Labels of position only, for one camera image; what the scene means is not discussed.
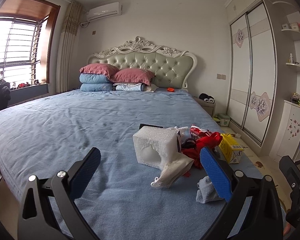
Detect yellow carton box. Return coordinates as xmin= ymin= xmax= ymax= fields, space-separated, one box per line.
xmin=218 ymin=133 xmax=244 ymax=164

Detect red cloth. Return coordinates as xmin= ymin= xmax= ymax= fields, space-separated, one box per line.
xmin=181 ymin=132 xmax=223 ymax=170

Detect white foam block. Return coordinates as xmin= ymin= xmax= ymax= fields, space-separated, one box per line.
xmin=133 ymin=126 xmax=180 ymax=170

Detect red snack wrapper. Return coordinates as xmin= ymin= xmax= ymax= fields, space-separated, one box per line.
xmin=190 ymin=125 xmax=212 ymax=140

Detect white corner cabinet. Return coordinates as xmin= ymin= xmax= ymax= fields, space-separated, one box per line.
xmin=269 ymin=100 xmax=300 ymax=163

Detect clutter on cabinet top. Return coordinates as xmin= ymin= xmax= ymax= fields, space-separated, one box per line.
xmin=290 ymin=93 xmax=300 ymax=105

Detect light blue sock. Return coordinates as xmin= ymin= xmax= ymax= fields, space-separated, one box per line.
xmin=196 ymin=176 xmax=223 ymax=204

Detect green white storage box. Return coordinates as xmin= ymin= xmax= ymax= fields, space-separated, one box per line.
xmin=217 ymin=113 xmax=231 ymax=127

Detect lower corner shelf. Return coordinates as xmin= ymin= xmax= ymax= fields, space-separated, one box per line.
xmin=286 ymin=63 xmax=300 ymax=72

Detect beige cloth pouch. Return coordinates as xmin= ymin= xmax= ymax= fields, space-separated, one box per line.
xmin=151 ymin=152 xmax=194 ymax=189

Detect sliding door wardrobe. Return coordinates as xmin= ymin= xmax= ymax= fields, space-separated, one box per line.
xmin=226 ymin=0 xmax=276 ymax=145

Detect grey nightstand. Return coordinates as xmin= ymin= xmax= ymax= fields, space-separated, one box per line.
xmin=194 ymin=97 xmax=215 ymax=117

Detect black white clothes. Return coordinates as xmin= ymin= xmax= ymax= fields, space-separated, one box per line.
xmin=199 ymin=93 xmax=215 ymax=103

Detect black flat object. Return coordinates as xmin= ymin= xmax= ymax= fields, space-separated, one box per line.
xmin=139 ymin=124 xmax=163 ymax=131

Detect tufted green headboard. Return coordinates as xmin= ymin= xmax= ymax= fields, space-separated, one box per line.
xmin=87 ymin=36 xmax=198 ymax=90

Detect folded striped blanket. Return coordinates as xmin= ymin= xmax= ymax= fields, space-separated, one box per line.
xmin=113 ymin=83 xmax=159 ymax=92

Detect left pink pillow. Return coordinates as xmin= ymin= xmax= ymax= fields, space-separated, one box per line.
xmin=79 ymin=63 xmax=119 ymax=79

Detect pink pillow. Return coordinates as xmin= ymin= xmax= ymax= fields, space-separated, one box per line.
xmin=110 ymin=68 xmax=155 ymax=86
xmin=79 ymin=63 xmax=119 ymax=79

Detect right pink pillow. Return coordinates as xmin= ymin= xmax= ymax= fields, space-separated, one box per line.
xmin=110 ymin=68 xmax=155 ymax=86

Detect window with metal bars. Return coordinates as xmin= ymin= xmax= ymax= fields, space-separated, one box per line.
xmin=0 ymin=0 xmax=61 ymax=88

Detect beige curtain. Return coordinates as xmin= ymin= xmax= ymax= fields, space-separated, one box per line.
xmin=56 ymin=1 xmax=83 ymax=93

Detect white air conditioner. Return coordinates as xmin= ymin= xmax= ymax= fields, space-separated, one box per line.
xmin=87 ymin=2 xmax=122 ymax=22

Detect wall switch plate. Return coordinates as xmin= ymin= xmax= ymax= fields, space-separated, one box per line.
xmin=217 ymin=74 xmax=226 ymax=80

